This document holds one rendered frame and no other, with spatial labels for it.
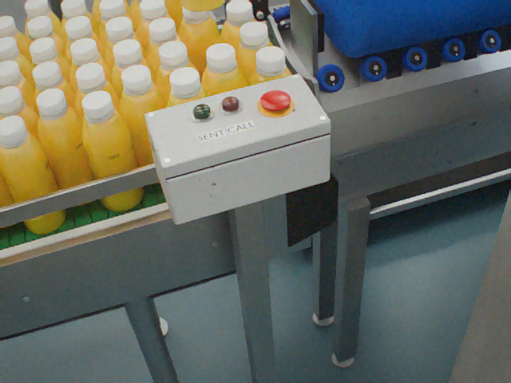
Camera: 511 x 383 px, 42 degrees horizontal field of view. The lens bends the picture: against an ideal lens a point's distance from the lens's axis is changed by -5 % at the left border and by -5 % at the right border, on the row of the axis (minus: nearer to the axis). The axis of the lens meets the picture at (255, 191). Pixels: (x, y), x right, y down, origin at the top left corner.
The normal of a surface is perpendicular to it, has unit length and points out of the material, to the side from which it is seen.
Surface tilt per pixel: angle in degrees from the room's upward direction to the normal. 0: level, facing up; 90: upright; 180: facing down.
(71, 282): 90
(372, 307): 0
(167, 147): 0
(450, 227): 0
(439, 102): 70
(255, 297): 90
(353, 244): 90
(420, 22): 102
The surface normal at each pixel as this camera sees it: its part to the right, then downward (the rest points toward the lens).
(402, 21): 0.33, 0.77
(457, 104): 0.28, 0.41
